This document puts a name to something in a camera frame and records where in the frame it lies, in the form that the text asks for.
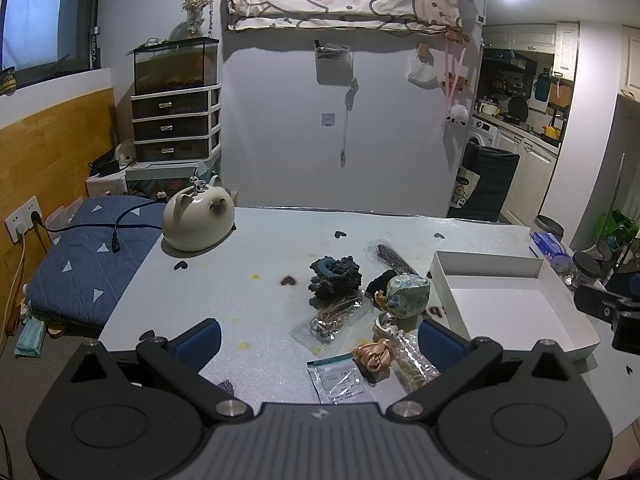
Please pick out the painted cabinet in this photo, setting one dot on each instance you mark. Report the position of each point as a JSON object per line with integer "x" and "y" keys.
{"x": 165, "y": 180}

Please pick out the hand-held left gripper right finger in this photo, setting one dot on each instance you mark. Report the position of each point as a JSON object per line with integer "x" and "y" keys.
{"x": 439, "y": 345}

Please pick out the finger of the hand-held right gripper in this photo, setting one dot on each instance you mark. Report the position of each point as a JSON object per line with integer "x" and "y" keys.
{"x": 595, "y": 302}

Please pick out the window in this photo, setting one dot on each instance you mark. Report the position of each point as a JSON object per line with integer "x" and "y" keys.
{"x": 35, "y": 15}

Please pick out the cartoon tote bag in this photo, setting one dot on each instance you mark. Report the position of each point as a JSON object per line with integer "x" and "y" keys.
{"x": 465, "y": 189}

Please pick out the green plastic bag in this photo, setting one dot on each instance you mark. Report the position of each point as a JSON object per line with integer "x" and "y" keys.
{"x": 615, "y": 232}

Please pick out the blue tissue pack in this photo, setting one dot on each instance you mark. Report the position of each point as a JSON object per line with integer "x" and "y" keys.
{"x": 547, "y": 244}

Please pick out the white wall socket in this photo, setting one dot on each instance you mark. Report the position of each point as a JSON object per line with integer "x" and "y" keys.
{"x": 22, "y": 217}

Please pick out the vase of dried flowers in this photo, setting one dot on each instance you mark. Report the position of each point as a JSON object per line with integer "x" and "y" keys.
{"x": 195, "y": 7}

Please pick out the green face mask pack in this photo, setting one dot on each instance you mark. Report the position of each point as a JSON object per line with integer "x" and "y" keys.
{"x": 31, "y": 337}

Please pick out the white washing machine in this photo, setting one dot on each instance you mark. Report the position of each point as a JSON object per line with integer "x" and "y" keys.
{"x": 482, "y": 134}

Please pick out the round dark tin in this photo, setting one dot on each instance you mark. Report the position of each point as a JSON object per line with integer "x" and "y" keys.
{"x": 549, "y": 227}

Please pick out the white upper kitchen cabinet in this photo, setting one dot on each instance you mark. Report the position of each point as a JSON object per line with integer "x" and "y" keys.
{"x": 566, "y": 52}

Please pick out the white cooking pot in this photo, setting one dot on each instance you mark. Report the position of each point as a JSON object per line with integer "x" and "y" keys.
{"x": 489, "y": 108}

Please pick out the white cardboard box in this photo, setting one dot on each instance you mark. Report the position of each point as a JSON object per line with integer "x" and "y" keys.
{"x": 510, "y": 305}

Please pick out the blue quilted mat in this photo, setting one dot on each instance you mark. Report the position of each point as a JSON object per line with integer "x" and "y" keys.
{"x": 85, "y": 265}

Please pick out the peach satin scrunchie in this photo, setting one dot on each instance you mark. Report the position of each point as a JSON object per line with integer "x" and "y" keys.
{"x": 372, "y": 354}

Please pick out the pink ribbon wand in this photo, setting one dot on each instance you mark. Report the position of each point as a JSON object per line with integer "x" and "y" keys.
{"x": 452, "y": 75}

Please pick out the black frying pan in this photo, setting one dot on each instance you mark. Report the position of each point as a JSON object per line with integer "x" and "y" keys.
{"x": 518, "y": 109}

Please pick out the dark green water bottle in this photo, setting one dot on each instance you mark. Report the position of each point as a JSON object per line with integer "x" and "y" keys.
{"x": 542, "y": 87}

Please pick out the bagged dark hair band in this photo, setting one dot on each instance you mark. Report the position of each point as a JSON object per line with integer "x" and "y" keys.
{"x": 392, "y": 257}

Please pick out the white plastic drawer unit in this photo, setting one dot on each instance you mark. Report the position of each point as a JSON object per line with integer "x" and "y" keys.
{"x": 172, "y": 122}

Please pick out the green floral scrunchie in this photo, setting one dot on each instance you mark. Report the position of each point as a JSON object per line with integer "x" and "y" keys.
{"x": 409, "y": 296}

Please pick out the dark fabric chair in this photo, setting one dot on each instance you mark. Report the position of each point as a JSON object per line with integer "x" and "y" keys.
{"x": 495, "y": 180}

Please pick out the glass fish tank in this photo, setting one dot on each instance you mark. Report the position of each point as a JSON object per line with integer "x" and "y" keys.
{"x": 175, "y": 67}

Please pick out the clear wall organizer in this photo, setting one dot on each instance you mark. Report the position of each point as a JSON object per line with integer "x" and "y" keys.
{"x": 334, "y": 60}

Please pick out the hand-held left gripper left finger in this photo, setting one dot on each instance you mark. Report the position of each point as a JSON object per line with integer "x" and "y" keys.
{"x": 200, "y": 342}

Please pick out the square wall hook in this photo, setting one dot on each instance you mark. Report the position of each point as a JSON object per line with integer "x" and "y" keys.
{"x": 327, "y": 119}

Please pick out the white plush sheep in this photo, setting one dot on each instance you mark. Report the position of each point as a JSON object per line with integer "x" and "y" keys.
{"x": 456, "y": 115}

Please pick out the white plastic bag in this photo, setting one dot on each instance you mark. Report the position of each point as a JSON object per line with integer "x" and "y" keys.
{"x": 424, "y": 72}

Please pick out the white round appliance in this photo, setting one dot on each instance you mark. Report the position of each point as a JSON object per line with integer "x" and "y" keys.
{"x": 125, "y": 152}

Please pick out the white lower kitchen cabinets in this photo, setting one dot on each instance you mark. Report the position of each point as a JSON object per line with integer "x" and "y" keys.
{"x": 530, "y": 175}

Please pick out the dark blue fuzzy scrunchie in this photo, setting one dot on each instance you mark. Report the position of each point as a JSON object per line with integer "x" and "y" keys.
{"x": 332, "y": 277}

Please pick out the white cat-shaped ceramic jar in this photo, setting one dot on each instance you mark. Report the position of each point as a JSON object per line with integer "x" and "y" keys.
{"x": 197, "y": 220}

